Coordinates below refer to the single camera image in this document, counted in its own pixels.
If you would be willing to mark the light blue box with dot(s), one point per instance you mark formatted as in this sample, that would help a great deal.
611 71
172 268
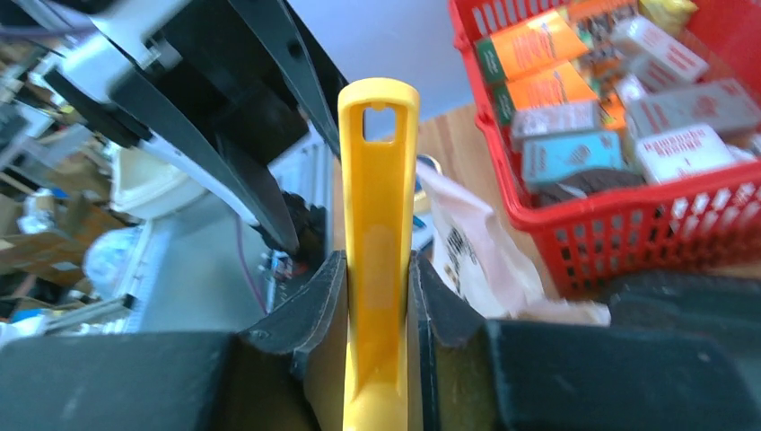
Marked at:
547 160

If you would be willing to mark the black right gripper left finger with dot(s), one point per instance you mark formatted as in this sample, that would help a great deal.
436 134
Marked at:
300 364

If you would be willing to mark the orange box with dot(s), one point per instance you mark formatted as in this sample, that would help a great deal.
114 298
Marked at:
527 47

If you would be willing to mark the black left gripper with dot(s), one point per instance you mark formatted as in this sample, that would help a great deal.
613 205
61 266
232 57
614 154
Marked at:
218 89

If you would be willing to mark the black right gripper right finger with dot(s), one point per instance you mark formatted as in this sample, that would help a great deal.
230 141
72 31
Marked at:
448 381

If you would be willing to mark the yellow snack packet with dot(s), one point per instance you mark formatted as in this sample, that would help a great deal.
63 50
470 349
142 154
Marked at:
672 16

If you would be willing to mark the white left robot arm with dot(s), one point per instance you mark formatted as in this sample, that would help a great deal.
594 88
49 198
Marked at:
56 19

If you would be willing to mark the grey sponge pack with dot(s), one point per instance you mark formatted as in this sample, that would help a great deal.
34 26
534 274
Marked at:
724 105

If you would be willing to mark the yellow plastic scoop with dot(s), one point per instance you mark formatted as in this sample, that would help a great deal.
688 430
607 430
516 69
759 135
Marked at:
377 124

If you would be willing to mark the white Kamenoko sponge pack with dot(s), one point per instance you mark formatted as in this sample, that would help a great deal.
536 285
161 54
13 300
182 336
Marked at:
681 153

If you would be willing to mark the pink cat litter bag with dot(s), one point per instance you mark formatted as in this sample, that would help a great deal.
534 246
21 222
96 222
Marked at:
482 265

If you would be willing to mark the dark grey litter tray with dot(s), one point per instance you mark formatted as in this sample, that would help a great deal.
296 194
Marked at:
718 306

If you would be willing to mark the red plastic shopping basket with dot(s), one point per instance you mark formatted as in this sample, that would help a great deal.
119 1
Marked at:
702 222

